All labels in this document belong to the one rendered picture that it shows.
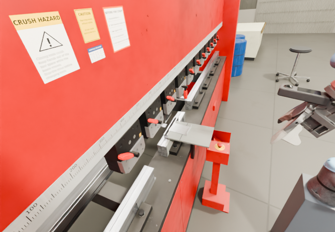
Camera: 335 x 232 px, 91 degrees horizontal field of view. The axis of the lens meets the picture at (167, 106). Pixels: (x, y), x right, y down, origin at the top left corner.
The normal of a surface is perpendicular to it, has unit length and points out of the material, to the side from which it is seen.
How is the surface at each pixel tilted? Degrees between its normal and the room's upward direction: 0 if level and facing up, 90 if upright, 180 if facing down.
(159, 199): 0
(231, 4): 90
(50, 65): 90
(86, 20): 90
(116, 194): 0
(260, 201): 0
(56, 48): 90
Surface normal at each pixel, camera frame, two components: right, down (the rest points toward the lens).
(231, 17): -0.39, 0.52
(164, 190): -0.09, -0.84
